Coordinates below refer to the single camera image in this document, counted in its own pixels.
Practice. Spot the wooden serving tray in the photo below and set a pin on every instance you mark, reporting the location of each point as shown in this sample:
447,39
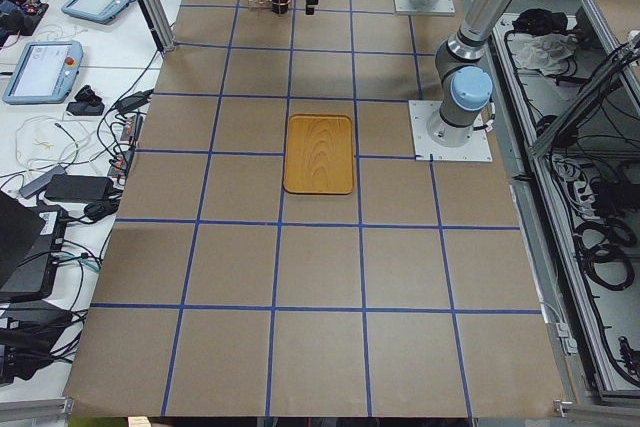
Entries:
319,155

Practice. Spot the white crumpled cloth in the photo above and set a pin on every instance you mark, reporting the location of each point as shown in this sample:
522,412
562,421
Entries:
549,54

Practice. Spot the black handheld device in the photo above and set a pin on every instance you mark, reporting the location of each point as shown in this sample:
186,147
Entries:
86,103

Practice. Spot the near teach pendant tablet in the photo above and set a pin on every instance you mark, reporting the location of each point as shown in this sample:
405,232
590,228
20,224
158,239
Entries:
45,73

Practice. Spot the black power brick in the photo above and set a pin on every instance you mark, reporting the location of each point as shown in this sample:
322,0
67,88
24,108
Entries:
77,188

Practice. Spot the black laptop computer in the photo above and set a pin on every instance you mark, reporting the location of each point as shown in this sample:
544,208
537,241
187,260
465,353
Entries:
31,237

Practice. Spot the aluminium side rail frame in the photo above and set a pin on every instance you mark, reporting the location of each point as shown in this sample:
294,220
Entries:
580,142

